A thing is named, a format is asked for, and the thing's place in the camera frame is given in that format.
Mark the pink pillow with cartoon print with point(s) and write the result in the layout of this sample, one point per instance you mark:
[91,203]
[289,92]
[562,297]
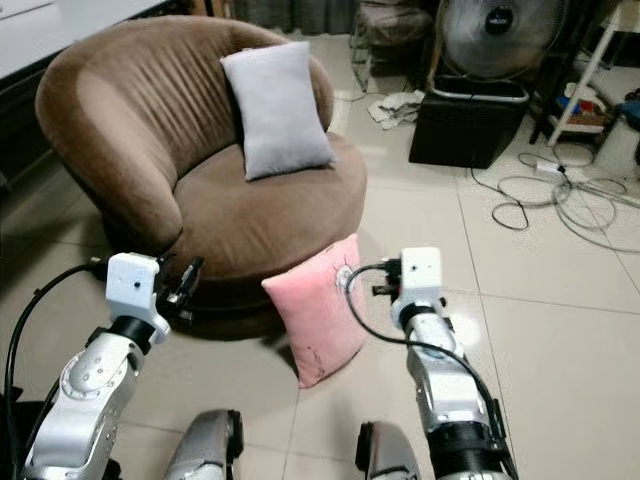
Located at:
[315,315]

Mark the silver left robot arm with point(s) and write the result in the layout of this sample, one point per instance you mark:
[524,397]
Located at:
[85,390]

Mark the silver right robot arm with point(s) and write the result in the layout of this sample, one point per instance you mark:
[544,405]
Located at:
[445,385]

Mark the brown round upholstered chair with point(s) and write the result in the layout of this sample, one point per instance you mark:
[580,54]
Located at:
[120,130]

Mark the grey pillow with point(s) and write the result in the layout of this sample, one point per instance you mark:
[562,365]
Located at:
[275,110]

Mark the metal chair with plaid cushion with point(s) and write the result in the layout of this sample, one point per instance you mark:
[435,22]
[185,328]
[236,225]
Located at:
[390,25]

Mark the black floor fan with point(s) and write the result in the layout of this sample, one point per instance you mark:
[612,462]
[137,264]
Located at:
[500,35]

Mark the silver left robot leg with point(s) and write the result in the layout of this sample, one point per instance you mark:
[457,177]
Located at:
[205,445]

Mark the silver robot leg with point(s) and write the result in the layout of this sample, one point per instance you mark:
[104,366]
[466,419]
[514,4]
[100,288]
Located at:
[205,445]
[385,455]

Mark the silver right robot leg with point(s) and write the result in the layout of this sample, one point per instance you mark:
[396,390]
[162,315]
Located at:
[385,455]

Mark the crumpled white rag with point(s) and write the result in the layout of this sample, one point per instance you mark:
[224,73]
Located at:
[395,108]

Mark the black box stool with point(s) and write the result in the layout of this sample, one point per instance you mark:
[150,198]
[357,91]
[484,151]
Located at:
[468,125]

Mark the white power strip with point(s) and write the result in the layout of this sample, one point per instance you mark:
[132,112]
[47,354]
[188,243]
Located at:
[550,169]

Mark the cluttered storage shelf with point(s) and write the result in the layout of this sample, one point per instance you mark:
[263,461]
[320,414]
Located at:
[585,100]

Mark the white table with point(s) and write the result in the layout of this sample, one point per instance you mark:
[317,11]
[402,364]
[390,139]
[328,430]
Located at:
[50,40]

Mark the grey curtain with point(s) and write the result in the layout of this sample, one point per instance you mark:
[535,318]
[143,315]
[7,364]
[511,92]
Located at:
[295,13]

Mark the white flat box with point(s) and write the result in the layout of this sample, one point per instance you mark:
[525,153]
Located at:
[22,7]

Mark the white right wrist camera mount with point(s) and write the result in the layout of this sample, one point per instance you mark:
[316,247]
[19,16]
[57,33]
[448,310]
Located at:
[418,275]

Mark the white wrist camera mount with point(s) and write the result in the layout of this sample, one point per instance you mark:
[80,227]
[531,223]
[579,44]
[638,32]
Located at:
[418,275]
[132,285]

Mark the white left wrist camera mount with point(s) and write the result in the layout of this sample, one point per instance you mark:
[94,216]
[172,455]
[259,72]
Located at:
[132,285]

